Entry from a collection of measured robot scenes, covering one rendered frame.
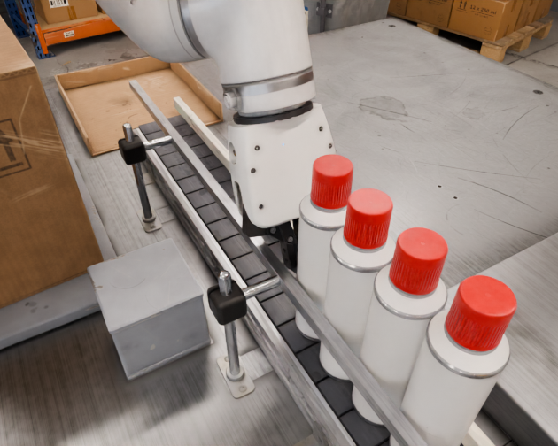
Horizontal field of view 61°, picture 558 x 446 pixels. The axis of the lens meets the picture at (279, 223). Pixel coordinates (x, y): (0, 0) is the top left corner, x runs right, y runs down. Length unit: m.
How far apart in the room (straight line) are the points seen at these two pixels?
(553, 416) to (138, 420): 0.40
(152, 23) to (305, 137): 0.16
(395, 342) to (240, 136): 0.21
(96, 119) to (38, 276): 0.47
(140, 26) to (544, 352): 0.49
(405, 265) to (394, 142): 0.62
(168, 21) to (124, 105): 0.64
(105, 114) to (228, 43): 0.66
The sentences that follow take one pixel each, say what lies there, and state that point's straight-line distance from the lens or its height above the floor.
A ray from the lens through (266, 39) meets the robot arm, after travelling 0.40.
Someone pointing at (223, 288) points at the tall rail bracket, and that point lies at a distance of 0.42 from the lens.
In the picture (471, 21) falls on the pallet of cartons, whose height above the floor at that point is 0.23.
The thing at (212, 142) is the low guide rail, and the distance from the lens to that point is 0.74.
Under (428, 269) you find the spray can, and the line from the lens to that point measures 0.32.
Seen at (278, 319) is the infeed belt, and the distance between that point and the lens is 0.52.
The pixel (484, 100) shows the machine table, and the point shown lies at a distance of 1.14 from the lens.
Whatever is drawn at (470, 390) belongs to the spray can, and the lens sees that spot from 0.34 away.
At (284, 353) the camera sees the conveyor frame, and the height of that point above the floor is 0.88.
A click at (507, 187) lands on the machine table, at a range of 0.87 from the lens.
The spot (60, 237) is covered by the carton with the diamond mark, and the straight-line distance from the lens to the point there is 0.61.
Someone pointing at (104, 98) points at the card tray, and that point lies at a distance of 1.11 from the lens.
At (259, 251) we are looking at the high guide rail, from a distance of 0.48.
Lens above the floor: 1.30
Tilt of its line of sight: 41 degrees down
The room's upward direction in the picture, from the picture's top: straight up
